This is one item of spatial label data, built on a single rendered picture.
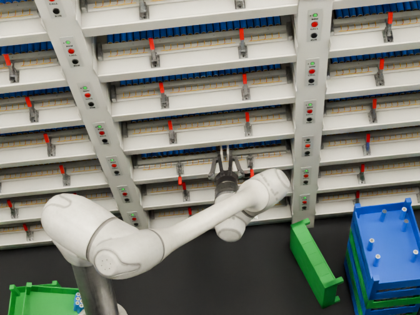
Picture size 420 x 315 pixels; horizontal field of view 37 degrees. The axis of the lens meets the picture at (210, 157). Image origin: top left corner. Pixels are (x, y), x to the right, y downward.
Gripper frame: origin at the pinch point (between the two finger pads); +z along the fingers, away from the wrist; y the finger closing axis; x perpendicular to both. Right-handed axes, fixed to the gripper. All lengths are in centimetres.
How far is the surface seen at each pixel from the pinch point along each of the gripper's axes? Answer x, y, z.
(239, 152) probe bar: 3.7, -5.2, 3.0
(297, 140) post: -5.7, -26.2, -4.3
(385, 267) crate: 26, -52, -38
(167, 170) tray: 7.8, 22.1, 0.9
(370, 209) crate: 19, -51, -17
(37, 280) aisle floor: 61, 86, -4
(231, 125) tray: -12.9, -3.4, -1.5
